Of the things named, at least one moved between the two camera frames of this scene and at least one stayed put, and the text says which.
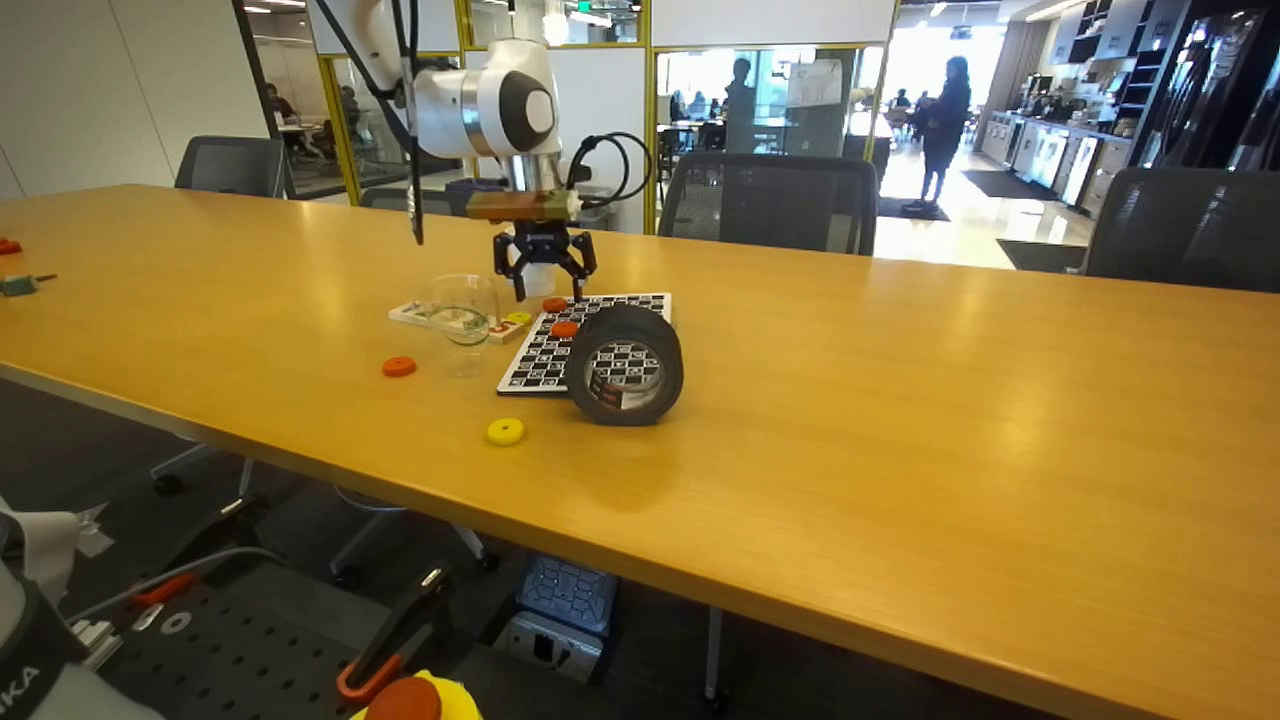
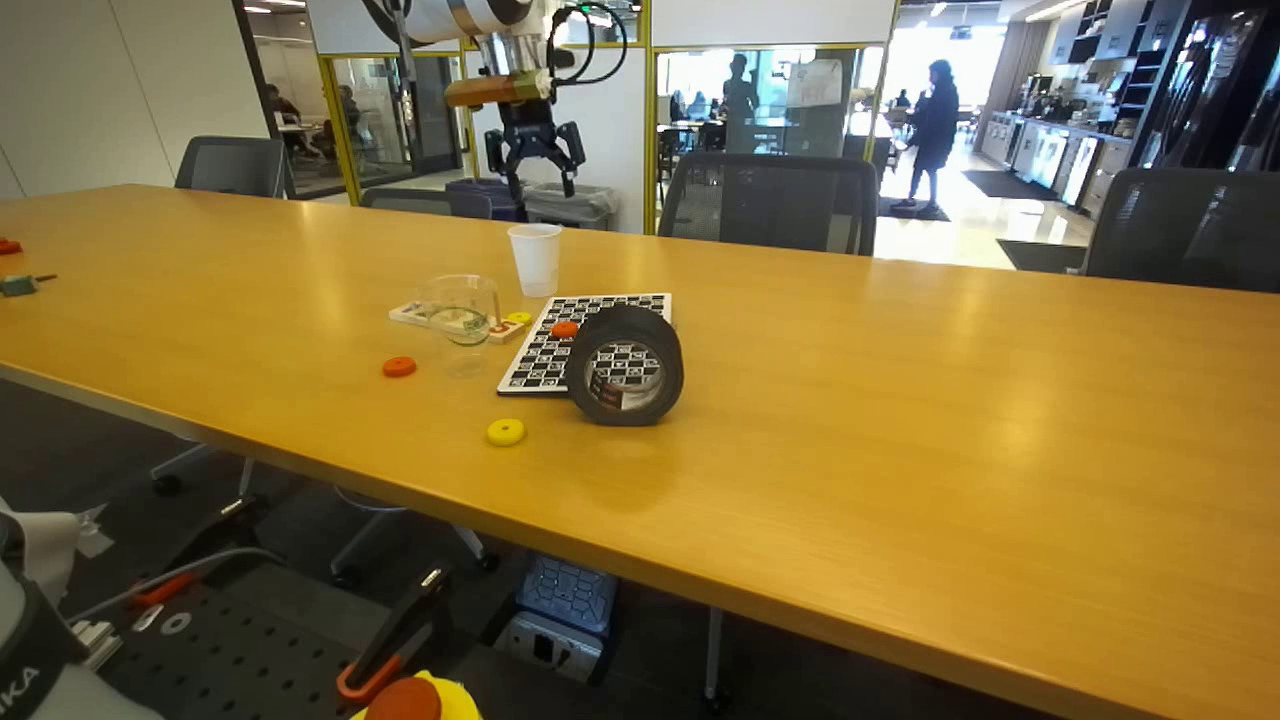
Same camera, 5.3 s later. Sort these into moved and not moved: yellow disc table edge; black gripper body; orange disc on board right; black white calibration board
Moved: black gripper body
Not moved: yellow disc table edge; black white calibration board; orange disc on board right
